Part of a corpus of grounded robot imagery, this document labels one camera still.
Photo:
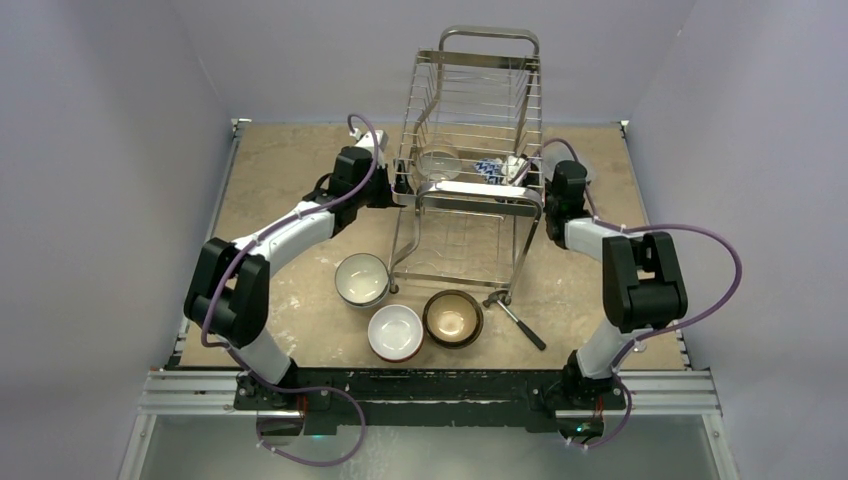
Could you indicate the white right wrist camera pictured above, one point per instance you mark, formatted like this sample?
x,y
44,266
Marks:
x,y
512,169

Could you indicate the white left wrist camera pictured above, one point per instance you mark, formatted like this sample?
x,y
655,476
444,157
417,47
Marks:
x,y
374,144

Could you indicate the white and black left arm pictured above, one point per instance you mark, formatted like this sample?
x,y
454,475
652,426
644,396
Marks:
x,y
228,295

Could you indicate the black-handled claw hammer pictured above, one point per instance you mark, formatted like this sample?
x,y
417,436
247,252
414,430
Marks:
x,y
501,298

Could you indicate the white and teal bowl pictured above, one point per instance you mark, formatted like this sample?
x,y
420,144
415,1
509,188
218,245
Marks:
x,y
362,280

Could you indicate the dark brown glazed bowl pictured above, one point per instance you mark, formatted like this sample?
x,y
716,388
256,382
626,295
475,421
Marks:
x,y
453,319

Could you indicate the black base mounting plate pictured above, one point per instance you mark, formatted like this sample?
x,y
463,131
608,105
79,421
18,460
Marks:
x,y
537,401

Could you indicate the orange patterned bowl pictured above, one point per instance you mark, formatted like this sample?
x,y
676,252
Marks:
x,y
494,171

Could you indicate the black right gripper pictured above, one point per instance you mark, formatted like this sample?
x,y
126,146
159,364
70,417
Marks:
x,y
539,176

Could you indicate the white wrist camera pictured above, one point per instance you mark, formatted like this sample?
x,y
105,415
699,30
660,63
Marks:
x,y
374,144
512,169

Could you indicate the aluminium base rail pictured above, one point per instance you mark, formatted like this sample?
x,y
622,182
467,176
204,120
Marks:
x,y
644,296

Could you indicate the white bowl with red rim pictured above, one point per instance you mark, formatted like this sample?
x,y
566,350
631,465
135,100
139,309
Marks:
x,y
395,333

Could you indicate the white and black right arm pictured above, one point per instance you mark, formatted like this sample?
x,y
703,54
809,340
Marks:
x,y
642,285

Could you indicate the clear plastic compartment box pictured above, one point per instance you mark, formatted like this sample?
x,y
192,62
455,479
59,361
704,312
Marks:
x,y
560,166

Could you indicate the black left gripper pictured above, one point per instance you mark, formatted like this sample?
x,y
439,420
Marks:
x,y
386,198

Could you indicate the stainless steel dish rack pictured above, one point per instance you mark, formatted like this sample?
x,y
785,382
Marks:
x,y
478,90

